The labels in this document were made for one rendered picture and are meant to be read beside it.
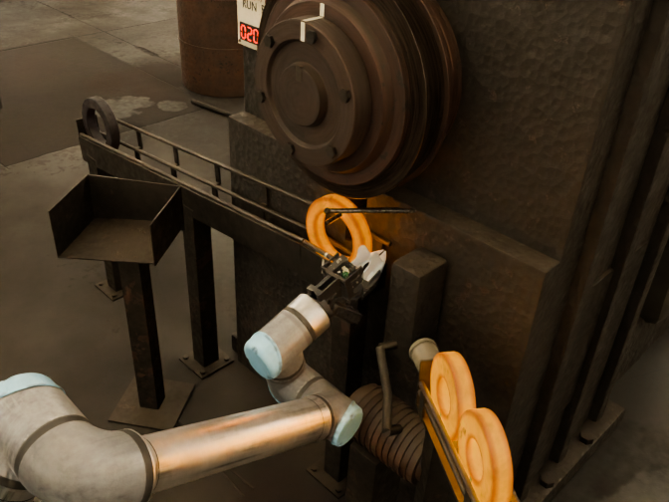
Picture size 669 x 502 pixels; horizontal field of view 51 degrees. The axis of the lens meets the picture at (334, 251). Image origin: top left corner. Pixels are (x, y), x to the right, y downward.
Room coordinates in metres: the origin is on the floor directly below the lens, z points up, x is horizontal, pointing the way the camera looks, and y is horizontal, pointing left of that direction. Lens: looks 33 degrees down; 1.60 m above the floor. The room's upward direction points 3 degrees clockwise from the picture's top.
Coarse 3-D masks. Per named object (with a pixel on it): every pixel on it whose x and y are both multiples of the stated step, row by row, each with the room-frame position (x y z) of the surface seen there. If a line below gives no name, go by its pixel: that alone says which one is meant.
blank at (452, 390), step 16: (448, 352) 0.95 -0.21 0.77; (432, 368) 0.97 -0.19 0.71; (448, 368) 0.90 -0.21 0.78; (464, 368) 0.89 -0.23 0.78; (432, 384) 0.96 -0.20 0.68; (448, 384) 0.89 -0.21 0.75; (464, 384) 0.86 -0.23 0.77; (448, 400) 0.92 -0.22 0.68; (464, 400) 0.84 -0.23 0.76; (448, 416) 0.87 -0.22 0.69; (448, 432) 0.85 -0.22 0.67
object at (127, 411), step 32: (96, 192) 1.63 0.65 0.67; (128, 192) 1.62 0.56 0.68; (160, 192) 1.61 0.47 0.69; (64, 224) 1.49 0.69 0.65; (96, 224) 1.60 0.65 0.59; (128, 224) 1.59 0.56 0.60; (160, 224) 1.46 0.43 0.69; (64, 256) 1.44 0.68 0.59; (96, 256) 1.44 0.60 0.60; (128, 256) 1.44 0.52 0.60; (160, 256) 1.44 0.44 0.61; (128, 288) 1.49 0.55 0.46; (128, 320) 1.49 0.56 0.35; (160, 384) 1.52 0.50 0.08; (192, 384) 1.60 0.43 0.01; (128, 416) 1.45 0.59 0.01; (160, 416) 1.46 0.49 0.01
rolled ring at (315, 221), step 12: (312, 204) 1.39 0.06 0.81; (324, 204) 1.37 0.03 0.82; (336, 204) 1.34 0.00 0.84; (348, 204) 1.34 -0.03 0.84; (312, 216) 1.39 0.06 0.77; (324, 216) 1.40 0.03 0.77; (348, 216) 1.31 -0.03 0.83; (360, 216) 1.32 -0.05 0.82; (312, 228) 1.39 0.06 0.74; (324, 228) 1.40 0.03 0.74; (348, 228) 1.31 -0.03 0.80; (360, 228) 1.30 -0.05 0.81; (312, 240) 1.39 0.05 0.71; (324, 240) 1.39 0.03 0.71; (360, 240) 1.29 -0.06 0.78; (336, 252) 1.37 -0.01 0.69
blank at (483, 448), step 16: (464, 416) 0.81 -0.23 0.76; (480, 416) 0.77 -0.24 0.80; (496, 416) 0.77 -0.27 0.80; (464, 432) 0.80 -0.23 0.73; (480, 432) 0.75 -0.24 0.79; (496, 432) 0.74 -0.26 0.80; (464, 448) 0.79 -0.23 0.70; (480, 448) 0.74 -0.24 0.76; (496, 448) 0.71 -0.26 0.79; (464, 464) 0.77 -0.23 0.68; (480, 464) 0.76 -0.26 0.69; (496, 464) 0.70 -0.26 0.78; (512, 464) 0.70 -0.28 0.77; (480, 480) 0.72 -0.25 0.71; (496, 480) 0.68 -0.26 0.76; (512, 480) 0.69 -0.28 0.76; (480, 496) 0.70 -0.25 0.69; (496, 496) 0.67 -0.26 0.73
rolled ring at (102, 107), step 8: (96, 96) 2.12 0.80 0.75; (88, 104) 2.11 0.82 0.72; (96, 104) 2.07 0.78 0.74; (104, 104) 2.07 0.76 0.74; (88, 112) 2.12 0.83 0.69; (104, 112) 2.05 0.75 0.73; (112, 112) 2.06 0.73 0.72; (88, 120) 2.13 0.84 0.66; (104, 120) 2.04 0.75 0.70; (112, 120) 2.04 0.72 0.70; (88, 128) 2.13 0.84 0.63; (96, 128) 2.14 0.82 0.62; (112, 128) 2.03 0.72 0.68; (96, 136) 2.12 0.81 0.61; (112, 136) 2.03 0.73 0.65; (112, 144) 2.03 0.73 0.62
